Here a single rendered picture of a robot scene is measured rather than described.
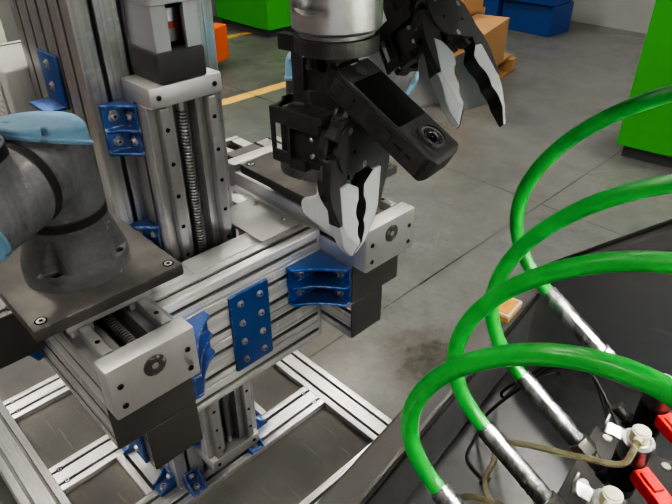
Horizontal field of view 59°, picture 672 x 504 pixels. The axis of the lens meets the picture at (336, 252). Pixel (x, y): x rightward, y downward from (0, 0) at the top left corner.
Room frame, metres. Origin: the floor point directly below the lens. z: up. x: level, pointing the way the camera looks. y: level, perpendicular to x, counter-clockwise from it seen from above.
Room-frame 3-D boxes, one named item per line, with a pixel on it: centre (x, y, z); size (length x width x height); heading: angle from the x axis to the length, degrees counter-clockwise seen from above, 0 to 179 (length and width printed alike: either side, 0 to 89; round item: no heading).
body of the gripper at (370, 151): (0.52, 0.00, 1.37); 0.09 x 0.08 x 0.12; 51
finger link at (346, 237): (0.50, 0.01, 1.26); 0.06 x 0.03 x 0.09; 51
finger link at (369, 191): (0.52, -0.01, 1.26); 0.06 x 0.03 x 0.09; 51
